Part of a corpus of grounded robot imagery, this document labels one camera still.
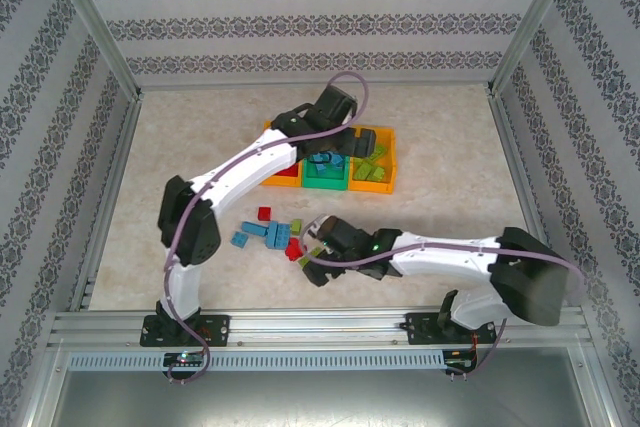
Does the orange plastic bin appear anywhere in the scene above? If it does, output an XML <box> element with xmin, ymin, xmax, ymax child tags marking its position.
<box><xmin>262</xmin><ymin>119</ymin><xmax>305</xmax><ymax>189</ymax></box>
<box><xmin>347</xmin><ymin>124</ymin><xmax>397</xmax><ymax>194</ymax></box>

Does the grey metal panel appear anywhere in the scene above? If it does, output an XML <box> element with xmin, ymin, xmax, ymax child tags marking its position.
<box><xmin>49</xmin><ymin>369</ymin><xmax>601</xmax><ymax>427</ymax></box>

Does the small green circuit board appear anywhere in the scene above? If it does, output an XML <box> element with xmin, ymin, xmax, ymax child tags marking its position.
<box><xmin>444</xmin><ymin>349</ymin><xmax>479</xmax><ymax>373</ymax></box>
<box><xmin>163</xmin><ymin>350</ymin><xmax>207</xmax><ymax>367</ymax></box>

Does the aluminium mounting rail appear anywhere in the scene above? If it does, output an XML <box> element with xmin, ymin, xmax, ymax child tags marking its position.
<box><xmin>47</xmin><ymin>309</ymin><xmax>589</xmax><ymax>351</ymax></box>

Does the grey slotted cable duct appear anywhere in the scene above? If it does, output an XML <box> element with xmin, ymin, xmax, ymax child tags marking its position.
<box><xmin>67</xmin><ymin>350</ymin><xmax>447</xmax><ymax>372</ymax></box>

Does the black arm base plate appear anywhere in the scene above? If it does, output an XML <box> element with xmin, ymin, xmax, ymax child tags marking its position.
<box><xmin>404</xmin><ymin>311</ymin><xmax>500</xmax><ymax>347</ymax></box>
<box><xmin>139</xmin><ymin>314</ymin><xmax>232</xmax><ymax>348</ymax></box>

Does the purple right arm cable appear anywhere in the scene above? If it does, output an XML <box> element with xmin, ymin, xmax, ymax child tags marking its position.
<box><xmin>301</xmin><ymin>214</ymin><xmax>586</xmax><ymax>379</ymax></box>

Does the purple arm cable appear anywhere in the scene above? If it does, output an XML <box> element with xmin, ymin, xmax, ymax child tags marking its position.
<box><xmin>301</xmin><ymin>214</ymin><xmax>586</xmax><ymax>379</ymax></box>
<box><xmin>163</xmin><ymin>71</ymin><xmax>371</xmax><ymax>384</ymax></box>

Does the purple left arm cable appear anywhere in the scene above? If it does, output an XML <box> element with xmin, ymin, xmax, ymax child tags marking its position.
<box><xmin>163</xmin><ymin>71</ymin><xmax>371</xmax><ymax>384</ymax></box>

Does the aluminium side rail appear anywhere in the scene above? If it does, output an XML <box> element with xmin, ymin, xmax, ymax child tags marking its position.
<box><xmin>488</xmin><ymin>91</ymin><xmax>571</xmax><ymax>307</ymax></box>
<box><xmin>67</xmin><ymin>96</ymin><xmax>144</xmax><ymax>312</ymax></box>

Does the aluminium frame post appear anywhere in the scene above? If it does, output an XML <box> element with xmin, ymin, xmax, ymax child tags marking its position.
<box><xmin>487</xmin><ymin>0</ymin><xmax>585</xmax><ymax>97</ymax></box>
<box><xmin>38</xmin><ymin>0</ymin><xmax>145</xmax><ymax>101</ymax></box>

